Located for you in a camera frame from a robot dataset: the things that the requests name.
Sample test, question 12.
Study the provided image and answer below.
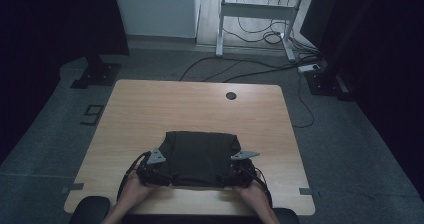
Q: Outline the thin looped black floor cable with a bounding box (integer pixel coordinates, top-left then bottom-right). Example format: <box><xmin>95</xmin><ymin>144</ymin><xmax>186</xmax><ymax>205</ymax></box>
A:
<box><xmin>291</xmin><ymin>73</ymin><xmax>315</xmax><ymax>129</ymax></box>

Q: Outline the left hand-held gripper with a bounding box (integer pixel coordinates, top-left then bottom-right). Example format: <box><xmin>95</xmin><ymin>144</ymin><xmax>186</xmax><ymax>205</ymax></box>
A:
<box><xmin>135</xmin><ymin>147</ymin><xmax>171</xmax><ymax>187</ymax></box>

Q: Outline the person's left hand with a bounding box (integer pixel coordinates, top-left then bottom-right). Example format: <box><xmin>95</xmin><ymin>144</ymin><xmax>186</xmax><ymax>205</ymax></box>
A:
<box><xmin>120</xmin><ymin>170</ymin><xmax>158</xmax><ymax>210</ymax></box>

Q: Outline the black stand base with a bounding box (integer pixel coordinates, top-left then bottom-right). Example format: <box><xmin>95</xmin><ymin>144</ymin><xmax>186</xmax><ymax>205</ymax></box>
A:
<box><xmin>304</xmin><ymin>66</ymin><xmax>355</xmax><ymax>102</ymax></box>
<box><xmin>70</xmin><ymin>54</ymin><xmax>123</xmax><ymax>90</ymax></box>

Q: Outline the white power strip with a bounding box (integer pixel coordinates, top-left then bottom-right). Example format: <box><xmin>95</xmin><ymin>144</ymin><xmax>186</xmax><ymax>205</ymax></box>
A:
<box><xmin>297</xmin><ymin>63</ymin><xmax>322</xmax><ymax>74</ymax></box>

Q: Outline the black floor outlet frame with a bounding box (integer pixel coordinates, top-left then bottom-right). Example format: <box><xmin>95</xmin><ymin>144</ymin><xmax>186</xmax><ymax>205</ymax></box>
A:
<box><xmin>79</xmin><ymin>104</ymin><xmax>105</xmax><ymax>127</ymax></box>

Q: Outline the dark curtain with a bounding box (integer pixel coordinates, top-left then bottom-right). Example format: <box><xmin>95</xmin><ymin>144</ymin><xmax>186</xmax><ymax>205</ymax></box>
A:
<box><xmin>318</xmin><ymin>0</ymin><xmax>424</xmax><ymax>202</ymax></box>
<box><xmin>0</xmin><ymin>0</ymin><xmax>131</xmax><ymax>165</ymax></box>

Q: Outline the black chair armrest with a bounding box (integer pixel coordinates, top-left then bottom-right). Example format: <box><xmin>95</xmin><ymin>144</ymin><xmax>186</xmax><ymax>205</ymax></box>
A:
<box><xmin>273</xmin><ymin>207</ymin><xmax>301</xmax><ymax>224</ymax></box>
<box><xmin>68</xmin><ymin>195</ymin><xmax>111</xmax><ymax>224</ymax></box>

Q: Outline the black cable tangle under desk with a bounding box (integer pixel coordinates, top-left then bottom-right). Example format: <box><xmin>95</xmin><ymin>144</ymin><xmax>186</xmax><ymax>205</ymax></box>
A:
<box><xmin>222</xmin><ymin>0</ymin><xmax>301</xmax><ymax>46</ymax></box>

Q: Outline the person's dark clothing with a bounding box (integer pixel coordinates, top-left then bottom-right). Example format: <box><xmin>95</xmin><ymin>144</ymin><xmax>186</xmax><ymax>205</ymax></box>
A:
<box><xmin>121</xmin><ymin>213</ymin><xmax>278</xmax><ymax>224</ymax></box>

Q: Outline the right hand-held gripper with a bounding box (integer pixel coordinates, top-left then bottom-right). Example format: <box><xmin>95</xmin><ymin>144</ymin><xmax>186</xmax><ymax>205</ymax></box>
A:
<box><xmin>218</xmin><ymin>149</ymin><xmax>261</xmax><ymax>189</ymax></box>

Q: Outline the dark cloth garment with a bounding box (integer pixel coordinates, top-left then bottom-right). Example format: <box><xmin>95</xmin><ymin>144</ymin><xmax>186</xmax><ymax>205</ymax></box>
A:
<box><xmin>156</xmin><ymin>130</ymin><xmax>243</xmax><ymax>188</ymax></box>

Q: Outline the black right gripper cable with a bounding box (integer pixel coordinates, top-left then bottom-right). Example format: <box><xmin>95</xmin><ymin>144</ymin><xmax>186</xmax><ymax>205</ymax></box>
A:
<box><xmin>245</xmin><ymin>166</ymin><xmax>274</xmax><ymax>208</ymax></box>

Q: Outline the long black floor cable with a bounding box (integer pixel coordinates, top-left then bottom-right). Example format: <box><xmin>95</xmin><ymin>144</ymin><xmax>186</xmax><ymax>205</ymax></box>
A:
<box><xmin>179</xmin><ymin>55</ymin><xmax>322</xmax><ymax>84</ymax></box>

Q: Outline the white metal frame desk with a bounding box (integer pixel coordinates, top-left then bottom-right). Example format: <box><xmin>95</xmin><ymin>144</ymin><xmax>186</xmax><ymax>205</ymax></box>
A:
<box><xmin>212</xmin><ymin>0</ymin><xmax>340</xmax><ymax>63</ymax></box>

